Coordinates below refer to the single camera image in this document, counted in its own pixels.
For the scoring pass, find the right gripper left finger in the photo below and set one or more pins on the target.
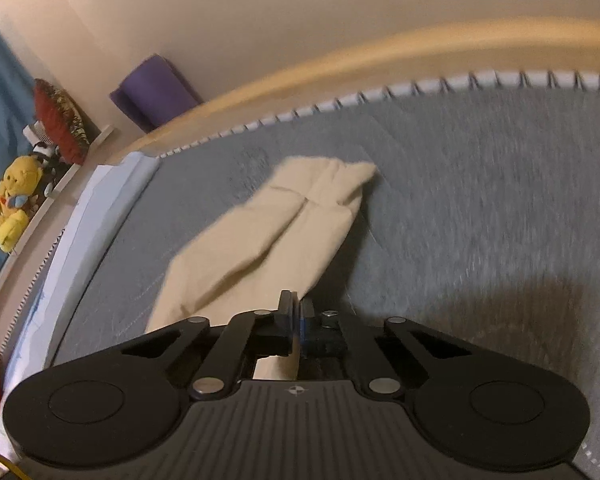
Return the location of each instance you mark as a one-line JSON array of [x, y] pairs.
[[247, 338]]

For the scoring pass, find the yellow bear plush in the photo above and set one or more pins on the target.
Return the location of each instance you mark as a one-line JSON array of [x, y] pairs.
[[19, 182]]

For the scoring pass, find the grey quilted mattress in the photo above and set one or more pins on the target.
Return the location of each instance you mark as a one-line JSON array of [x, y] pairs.
[[474, 258]]

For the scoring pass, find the beige and mustard hooded jacket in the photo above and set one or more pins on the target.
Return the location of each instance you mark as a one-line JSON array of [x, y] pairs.
[[282, 238]]

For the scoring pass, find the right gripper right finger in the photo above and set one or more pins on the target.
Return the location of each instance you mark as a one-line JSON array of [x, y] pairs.
[[336, 345]]

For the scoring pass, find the light blue folded sheet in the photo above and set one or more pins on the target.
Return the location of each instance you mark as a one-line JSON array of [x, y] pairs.
[[102, 207]]

